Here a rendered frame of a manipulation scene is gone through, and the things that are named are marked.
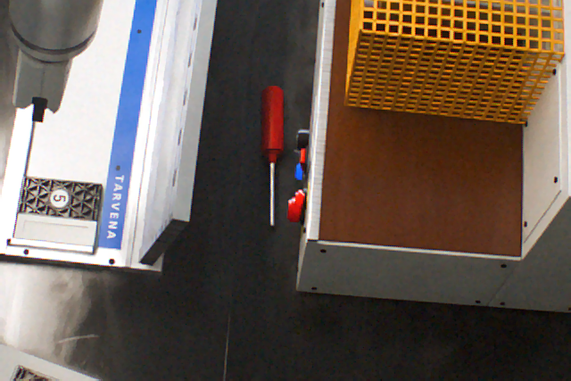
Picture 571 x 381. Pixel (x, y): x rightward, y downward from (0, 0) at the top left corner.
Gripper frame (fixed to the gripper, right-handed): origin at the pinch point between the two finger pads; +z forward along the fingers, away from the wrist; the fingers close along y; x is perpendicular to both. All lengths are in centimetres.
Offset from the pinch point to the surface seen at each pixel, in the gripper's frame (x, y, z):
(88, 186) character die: 7.0, 1.9, 20.6
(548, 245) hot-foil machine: 52, 12, -10
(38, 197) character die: 1.2, 4.1, 21.7
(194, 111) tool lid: 16.2, -1.2, 0.9
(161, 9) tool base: 12.7, -23.6, 20.5
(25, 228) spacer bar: 0.3, 8.2, 22.0
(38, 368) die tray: 4.4, 24.4, 23.2
